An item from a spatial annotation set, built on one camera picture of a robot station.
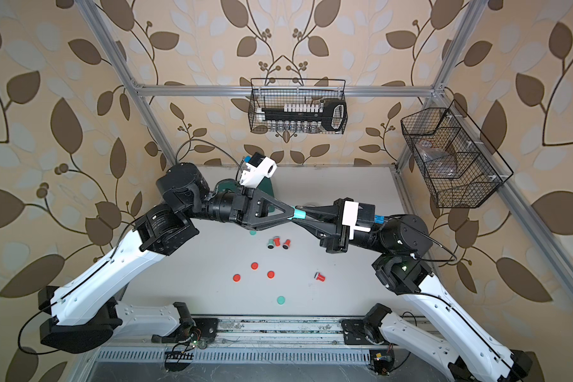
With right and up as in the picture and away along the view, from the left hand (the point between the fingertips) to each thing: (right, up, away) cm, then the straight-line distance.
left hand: (284, 215), depth 40 cm
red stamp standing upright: (-5, -16, +54) cm, 57 cm away
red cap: (-14, -25, +49) cm, 57 cm away
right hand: (+2, 0, +5) cm, 5 cm away
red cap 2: (-7, -27, +47) cm, 55 cm away
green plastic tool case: (-13, +6, +74) cm, 75 cm away
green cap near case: (-15, -13, +57) cm, 60 cm away
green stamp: (-8, -17, +53) cm, 56 cm away
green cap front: (-3, -34, +41) cm, 53 cm away
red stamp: (-2, -17, +53) cm, 56 cm away
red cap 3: (-19, -28, +45) cm, 57 cm away
